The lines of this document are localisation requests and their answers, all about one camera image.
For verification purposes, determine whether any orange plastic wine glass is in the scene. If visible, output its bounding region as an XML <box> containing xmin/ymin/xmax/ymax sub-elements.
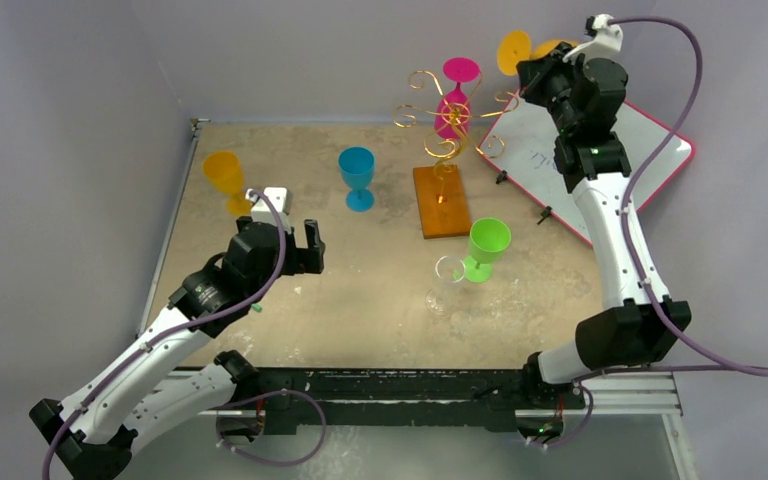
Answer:
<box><xmin>496</xmin><ymin>30</ymin><xmax>580</xmax><ymax>76</ymax></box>

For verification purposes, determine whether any pink plastic wine glass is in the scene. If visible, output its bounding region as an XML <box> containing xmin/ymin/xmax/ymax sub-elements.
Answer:
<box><xmin>434</xmin><ymin>57</ymin><xmax>481</xmax><ymax>140</ymax></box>

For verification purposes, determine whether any green plastic wine glass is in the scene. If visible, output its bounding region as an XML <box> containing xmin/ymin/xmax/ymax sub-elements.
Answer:
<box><xmin>463</xmin><ymin>217</ymin><xmax>512</xmax><ymax>283</ymax></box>

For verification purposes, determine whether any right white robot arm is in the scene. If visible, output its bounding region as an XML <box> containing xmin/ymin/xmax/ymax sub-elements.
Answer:
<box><xmin>517</xmin><ymin>42</ymin><xmax>691</xmax><ymax>407</ymax></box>

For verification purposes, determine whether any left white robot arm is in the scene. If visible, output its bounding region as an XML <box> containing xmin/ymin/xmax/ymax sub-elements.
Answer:
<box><xmin>29</xmin><ymin>217</ymin><xmax>325</xmax><ymax>479</ymax></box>

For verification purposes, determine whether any blue plastic wine glass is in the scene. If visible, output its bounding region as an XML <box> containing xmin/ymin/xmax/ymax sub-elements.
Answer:
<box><xmin>338</xmin><ymin>146</ymin><xmax>375</xmax><ymax>212</ymax></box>

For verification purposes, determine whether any clear wine glass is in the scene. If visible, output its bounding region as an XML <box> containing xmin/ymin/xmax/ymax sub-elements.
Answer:
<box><xmin>425</xmin><ymin>255</ymin><xmax>465</xmax><ymax>316</ymax></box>

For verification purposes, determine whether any pink framed whiteboard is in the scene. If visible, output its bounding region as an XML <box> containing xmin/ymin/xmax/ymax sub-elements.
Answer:
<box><xmin>475</xmin><ymin>95</ymin><xmax>697</xmax><ymax>250</ymax></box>

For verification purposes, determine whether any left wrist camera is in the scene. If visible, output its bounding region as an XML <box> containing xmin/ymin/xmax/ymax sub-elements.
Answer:
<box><xmin>245</xmin><ymin>187</ymin><xmax>293</xmax><ymax>233</ymax></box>

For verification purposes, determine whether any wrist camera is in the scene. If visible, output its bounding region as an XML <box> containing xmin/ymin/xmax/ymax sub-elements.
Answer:
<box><xmin>245</xmin><ymin>187</ymin><xmax>293</xmax><ymax>233</ymax></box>
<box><xmin>563</xmin><ymin>14</ymin><xmax>624</xmax><ymax>64</ymax></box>

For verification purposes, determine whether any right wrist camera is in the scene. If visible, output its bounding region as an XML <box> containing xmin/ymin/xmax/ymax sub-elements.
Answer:
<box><xmin>563</xmin><ymin>14</ymin><xmax>624</xmax><ymax>64</ymax></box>

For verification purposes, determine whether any gold wire glass rack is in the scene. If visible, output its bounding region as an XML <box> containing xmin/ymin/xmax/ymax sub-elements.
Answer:
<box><xmin>392</xmin><ymin>68</ymin><xmax>519</xmax><ymax>239</ymax></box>

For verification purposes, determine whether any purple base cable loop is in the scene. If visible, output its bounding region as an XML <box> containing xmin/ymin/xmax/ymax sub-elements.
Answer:
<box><xmin>215</xmin><ymin>385</ymin><xmax>329</xmax><ymax>466</ymax></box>

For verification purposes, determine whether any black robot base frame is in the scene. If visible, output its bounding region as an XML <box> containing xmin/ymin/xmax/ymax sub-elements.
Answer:
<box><xmin>152</xmin><ymin>351</ymin><xmax>683</xmax><ymax>439</ymax></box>

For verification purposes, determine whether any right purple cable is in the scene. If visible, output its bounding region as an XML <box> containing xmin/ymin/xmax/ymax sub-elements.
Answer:
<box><xmin>572</xmin><ymin>16</ymin><xmax>768</xmax><ymax>384</ymax></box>

